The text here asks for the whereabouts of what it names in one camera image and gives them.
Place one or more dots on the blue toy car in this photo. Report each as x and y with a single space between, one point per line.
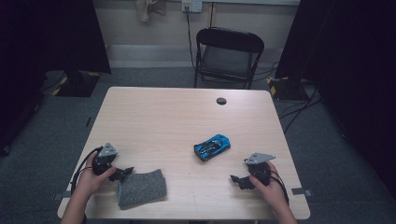
212 147

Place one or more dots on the grey cloth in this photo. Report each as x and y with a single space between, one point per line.
141 188

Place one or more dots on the black stand base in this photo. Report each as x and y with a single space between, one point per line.
77 84
285 88

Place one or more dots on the white wall socket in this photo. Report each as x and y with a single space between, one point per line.
192 5

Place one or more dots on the person's left hand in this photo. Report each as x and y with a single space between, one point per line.
90 182

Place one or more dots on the black folding chair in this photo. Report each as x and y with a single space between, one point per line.
229 57

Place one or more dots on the black curtain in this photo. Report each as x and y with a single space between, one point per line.
351 77
46 46

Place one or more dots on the grey tape strip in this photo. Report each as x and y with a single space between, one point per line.
300 191
67 195

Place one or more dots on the person's right hand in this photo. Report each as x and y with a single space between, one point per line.
271 191

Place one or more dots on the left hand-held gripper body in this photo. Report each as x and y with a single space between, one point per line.
104 161

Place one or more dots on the beige hanging cloth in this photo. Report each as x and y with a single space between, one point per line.
148 8

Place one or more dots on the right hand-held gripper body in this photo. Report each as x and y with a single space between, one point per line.
260 169

